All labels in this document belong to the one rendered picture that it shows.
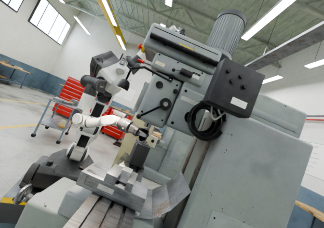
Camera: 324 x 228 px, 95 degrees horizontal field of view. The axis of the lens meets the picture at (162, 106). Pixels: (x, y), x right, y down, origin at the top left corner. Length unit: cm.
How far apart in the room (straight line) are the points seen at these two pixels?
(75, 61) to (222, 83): 1147
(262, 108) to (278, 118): 12
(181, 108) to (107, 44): 1086
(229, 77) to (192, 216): 69
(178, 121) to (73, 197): 68
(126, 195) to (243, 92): 74
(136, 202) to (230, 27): 115
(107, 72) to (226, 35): 90
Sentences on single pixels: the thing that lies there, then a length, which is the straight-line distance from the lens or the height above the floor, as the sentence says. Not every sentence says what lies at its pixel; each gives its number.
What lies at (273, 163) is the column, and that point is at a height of 138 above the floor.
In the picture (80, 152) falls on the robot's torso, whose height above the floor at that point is 73.
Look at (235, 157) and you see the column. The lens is 89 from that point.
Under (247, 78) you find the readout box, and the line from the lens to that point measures 76.
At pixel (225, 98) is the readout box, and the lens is 69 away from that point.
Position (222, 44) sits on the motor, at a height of 195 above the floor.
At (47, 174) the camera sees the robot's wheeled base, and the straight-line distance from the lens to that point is 165.
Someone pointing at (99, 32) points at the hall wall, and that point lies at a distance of 1211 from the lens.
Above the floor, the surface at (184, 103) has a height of 150.
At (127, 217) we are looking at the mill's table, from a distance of 84.
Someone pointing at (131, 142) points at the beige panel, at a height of 76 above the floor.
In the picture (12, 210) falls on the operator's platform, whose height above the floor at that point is 31.
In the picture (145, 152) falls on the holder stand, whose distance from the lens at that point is 136.
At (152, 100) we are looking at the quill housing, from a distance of 90.
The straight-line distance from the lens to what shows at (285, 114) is 119.
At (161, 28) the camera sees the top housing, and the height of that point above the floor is 186.
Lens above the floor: 137
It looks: 4 degrees up
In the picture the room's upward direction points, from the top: 23 degrees clockwise
